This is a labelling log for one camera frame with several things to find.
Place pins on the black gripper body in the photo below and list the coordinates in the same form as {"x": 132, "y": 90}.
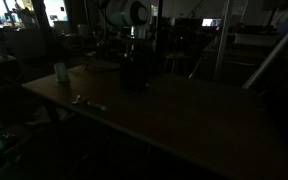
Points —
{"x": 135, "y": 43}

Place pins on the black basket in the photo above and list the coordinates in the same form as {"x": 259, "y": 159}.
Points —
{"x": 134, "y": 75}

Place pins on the round stool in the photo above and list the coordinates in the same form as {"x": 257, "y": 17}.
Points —
{"x": 175, "y": 60}

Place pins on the small metal object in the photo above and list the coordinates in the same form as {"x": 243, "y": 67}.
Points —
{"x": 96, "y": 106}

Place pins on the lit computer monitor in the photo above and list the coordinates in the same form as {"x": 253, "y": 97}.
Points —
{"x": 211, "y": 22}

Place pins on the white cup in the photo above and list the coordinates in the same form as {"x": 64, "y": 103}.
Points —
{"x": 61, "y": 72}

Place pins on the vertical metal pole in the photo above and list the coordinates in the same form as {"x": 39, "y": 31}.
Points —
{"x": 222, "y": 43}

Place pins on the diagonal metal pole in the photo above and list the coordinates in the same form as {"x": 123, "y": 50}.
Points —
{"x": 277, "y": 50}

